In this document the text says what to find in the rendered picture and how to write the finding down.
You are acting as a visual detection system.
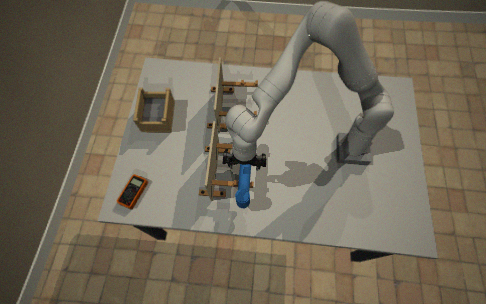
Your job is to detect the brown wooden crate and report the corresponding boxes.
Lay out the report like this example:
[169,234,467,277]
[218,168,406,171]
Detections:
[133,88,175,132]

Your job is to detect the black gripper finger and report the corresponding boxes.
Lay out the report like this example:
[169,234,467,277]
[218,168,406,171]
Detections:
[222,151,239,169]
[250,154,266,171]

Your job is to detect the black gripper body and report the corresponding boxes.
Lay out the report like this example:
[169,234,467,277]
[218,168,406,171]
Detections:
[231,154,257,165]

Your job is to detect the blue mallet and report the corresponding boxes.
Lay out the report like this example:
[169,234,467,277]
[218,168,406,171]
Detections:
[235,164,251,209]

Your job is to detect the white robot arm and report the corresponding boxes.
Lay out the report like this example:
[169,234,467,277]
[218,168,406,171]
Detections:
[225,1,394,161]

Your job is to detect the orange and black multimeter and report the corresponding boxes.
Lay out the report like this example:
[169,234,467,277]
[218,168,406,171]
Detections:
[117,175,148,209]

